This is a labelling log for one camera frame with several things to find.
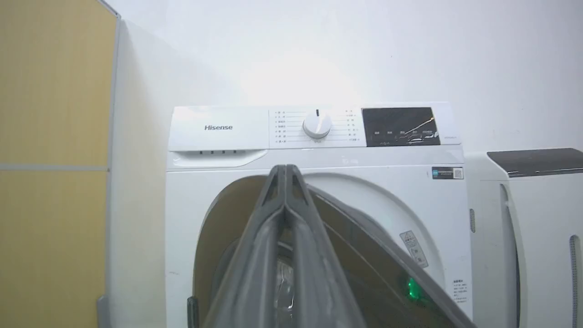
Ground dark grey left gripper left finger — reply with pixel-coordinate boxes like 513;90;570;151
202;164;286;328

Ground round glass washing machine door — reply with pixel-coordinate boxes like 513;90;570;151
191;175;476;328

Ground yellow partition panel grey frame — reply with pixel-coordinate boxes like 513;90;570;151
0;0;122;328

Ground white program dial knob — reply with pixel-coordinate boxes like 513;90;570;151
302;109;332;139

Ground black energy label sticker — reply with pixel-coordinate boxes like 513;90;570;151
432;167;464;180

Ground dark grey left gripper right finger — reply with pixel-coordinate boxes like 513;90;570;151
285;164;367;328

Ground white Hisense washing machine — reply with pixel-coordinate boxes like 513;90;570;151
165;102;474;328

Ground white appliance with dark lid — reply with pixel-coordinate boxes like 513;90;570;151
464;148;583;328

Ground white detergent drawer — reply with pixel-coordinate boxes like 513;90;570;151
168;106;270;168

